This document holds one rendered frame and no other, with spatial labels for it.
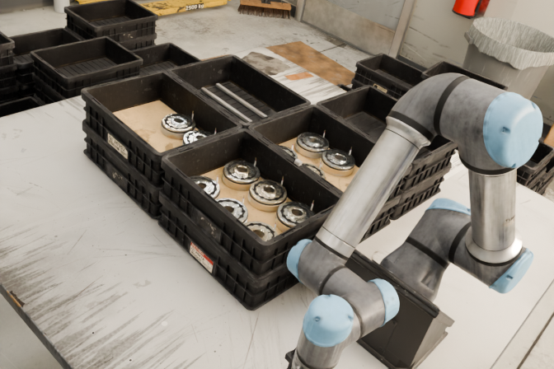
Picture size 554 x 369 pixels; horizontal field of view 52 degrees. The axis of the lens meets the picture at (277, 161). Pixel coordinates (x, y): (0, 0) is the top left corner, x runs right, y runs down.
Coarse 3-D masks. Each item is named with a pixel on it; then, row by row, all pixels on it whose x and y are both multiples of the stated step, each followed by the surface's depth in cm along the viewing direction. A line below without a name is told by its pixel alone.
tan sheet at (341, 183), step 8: (280, 144) 178; (288, 144) 179; (296, 152) 176; (304, 160) 173; (312, 160) 174; (320, 160) 175; (328, 176) 168; (336, 176) 169; (344, 176) 170; (352, 176) 170; (336, 184) 165; (344, 184) 166
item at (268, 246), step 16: (240, 128) 163; (208, 144) 154; (288, 160) 154; (176, 176) 141; (192, 192) 138; (336, 192) 145; (224, 208) 132; (240, 224) 129; (304, 224) 133; (256, 240) 125; (272, 240) 126; (288, 240) 130
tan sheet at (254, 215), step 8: (208, 176) 158; (216, 176) 159; (224, 184) 156; (224, 192) 154; (232, 192) 154; (240, 192) 155; (248, 192) 155; (240, 200) 152; (288, 200) 155; (248, 208) 150; (248, 216) 147; (256, 216) 148; (264, 216) 148; (272, 216) 149; (272, 224) 146; (280, 232) 144
